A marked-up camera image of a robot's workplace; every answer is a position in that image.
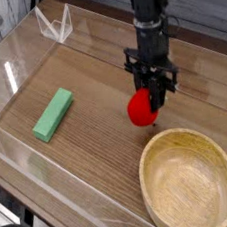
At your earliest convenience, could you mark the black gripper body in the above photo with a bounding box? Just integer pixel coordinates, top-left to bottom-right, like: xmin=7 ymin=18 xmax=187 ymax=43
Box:
xmin=124 ymin=47 xmax=179 ymax=92

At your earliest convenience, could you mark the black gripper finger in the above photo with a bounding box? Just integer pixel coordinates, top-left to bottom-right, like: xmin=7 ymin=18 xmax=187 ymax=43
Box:
xmin=148 ymin=77 xmax=166 ymax=113
xmin=134 ymin=72 xmax=148 ymax=90

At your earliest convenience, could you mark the red plush strawberry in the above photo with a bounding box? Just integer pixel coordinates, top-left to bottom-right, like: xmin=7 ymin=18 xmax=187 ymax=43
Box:
xmin=127 ymin=88 xmax=159 ymax=127

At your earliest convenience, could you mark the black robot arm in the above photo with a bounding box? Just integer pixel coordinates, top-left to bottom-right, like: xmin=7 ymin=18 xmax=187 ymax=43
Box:
xmin=124 ymin=0 xmax=179 ymax=113

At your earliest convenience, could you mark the green rectangular block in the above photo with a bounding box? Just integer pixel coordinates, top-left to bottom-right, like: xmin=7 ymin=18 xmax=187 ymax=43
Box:
xmin=33 ymin=88 xmax=74 ymax=143

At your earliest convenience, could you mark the wooden oval bowl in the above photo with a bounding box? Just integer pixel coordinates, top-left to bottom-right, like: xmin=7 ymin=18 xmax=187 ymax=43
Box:
xmin=139 ymin=128 xmax=227 ymax=227

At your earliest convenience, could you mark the clear acrylic enclosure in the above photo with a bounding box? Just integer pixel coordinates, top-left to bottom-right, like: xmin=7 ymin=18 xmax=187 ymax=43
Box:
xmin=0 ymin=3 xmax=227 ymax=227

